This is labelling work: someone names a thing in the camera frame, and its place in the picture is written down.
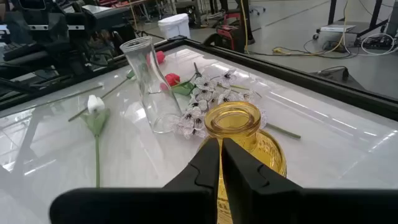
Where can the clear glass vase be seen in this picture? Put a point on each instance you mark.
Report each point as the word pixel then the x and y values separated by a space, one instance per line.
pixel 149 77

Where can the red black cart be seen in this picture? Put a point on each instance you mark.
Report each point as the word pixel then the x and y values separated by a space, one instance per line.
pixel 230 35

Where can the white box on casters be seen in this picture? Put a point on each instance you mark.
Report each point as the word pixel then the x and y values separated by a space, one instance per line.
pixel 337 32

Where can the white purple blossom spray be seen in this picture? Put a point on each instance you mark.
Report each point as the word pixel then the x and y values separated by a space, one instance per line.
pixel 203 84

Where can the black stand frame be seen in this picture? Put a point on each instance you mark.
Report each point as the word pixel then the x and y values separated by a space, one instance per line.
pixel 332 12

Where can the white waste bin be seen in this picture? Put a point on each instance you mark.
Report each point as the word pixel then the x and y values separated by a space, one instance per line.
pixel 174 26

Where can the red flower grey stem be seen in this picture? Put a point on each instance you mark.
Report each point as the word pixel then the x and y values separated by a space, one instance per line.
pixel 160 57

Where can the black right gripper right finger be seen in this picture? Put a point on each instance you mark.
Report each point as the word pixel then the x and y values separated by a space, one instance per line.
pixel 264 202

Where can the amber glass vase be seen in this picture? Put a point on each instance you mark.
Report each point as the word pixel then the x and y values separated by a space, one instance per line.
pixel 236 119

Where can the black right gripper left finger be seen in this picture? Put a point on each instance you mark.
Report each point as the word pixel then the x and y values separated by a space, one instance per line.
pixel 174 205

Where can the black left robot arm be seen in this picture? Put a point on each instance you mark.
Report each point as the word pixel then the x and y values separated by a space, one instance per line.
pixel 46 37

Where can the white tulip green stem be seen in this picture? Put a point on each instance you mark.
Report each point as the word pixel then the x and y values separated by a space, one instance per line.
pixel 94 104

